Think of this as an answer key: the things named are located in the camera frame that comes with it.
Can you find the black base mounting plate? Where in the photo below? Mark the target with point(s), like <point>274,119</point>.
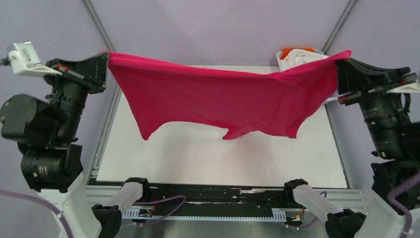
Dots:
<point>177,206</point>

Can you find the orange t-shirt in basket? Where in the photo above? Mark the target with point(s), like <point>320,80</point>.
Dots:
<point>285,52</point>

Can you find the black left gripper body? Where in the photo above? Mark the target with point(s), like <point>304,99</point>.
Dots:
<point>82,84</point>

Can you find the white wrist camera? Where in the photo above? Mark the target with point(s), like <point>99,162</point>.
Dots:
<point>24,61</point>
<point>409,83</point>

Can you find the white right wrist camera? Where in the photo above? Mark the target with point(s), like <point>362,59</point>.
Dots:
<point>409,83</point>

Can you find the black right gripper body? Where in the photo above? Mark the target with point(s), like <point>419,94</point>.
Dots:
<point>404,79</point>

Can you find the white perforated laundry basket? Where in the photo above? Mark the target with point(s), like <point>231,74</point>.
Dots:
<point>282,60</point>

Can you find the white t-shirt in basket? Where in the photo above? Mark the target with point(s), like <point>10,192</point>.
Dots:
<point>300,58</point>

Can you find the pink t-shirt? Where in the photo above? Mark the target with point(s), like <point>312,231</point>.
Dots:
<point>276,103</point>

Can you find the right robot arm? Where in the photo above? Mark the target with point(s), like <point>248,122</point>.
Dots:
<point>384,96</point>

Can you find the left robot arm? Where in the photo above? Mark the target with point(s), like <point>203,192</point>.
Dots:
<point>45,133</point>

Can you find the aluminium frame rail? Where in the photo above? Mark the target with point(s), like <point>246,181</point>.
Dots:
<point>272,197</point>

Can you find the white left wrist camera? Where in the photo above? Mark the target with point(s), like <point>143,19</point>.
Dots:
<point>24,61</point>

